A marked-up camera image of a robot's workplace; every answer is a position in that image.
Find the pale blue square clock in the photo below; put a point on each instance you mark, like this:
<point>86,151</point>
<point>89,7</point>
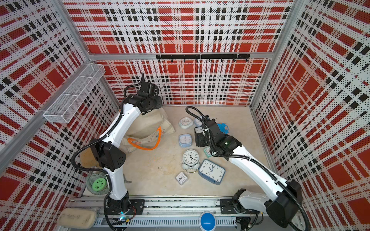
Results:
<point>185,140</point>

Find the beige sponge block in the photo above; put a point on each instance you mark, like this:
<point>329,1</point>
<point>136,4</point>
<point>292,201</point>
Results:
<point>77,218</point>

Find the black square alarm clock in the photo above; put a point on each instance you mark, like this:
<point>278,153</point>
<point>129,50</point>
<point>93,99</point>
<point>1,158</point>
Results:
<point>199,130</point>

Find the grey green cloth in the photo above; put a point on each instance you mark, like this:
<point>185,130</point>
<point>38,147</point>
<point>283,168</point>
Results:
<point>92,176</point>

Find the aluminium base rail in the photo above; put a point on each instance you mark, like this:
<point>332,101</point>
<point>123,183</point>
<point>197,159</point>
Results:
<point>183,213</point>

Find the light blue square alarm clock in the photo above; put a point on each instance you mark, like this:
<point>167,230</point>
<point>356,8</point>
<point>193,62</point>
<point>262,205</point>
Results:
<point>198,122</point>

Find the green round tape roll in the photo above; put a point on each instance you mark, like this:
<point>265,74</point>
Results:
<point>99,185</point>

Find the tan plush toy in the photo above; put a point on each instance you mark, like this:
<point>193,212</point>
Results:
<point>88,160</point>

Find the small clear square clock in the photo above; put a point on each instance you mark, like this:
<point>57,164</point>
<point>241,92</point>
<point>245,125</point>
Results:
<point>181,178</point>

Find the mint green small clock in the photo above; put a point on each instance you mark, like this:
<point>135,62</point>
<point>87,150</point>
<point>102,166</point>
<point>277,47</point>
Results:
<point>207,151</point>

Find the black wall hook rail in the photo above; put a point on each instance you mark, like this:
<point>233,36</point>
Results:
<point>172,57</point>

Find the bright blue round alarm clock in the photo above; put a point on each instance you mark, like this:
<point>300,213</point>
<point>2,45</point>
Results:
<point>223,128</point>

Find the white wire mesh shelf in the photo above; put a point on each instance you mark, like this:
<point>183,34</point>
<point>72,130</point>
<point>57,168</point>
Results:
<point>63,109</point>

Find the dark blue plastic clock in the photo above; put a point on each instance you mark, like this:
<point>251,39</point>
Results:
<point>211,172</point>

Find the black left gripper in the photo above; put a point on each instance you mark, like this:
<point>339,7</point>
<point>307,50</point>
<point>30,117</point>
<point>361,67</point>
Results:
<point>159,103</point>

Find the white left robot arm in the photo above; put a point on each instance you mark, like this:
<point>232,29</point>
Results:
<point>106,148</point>

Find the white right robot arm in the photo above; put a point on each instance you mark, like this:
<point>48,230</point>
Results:
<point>282,199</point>

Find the blue round button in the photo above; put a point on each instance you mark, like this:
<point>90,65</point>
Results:
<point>207,221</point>

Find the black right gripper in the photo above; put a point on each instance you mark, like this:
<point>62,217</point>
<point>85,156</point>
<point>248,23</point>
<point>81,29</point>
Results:
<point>199,140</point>

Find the beige canvas bag orange handles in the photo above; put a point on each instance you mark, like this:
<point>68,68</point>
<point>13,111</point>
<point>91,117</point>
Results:
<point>147,132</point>

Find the white round analog clock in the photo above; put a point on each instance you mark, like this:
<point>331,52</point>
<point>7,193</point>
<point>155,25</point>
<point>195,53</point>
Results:
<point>190,161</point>

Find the white clock light blue band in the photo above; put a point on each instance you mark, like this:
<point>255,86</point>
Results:
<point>186,122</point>

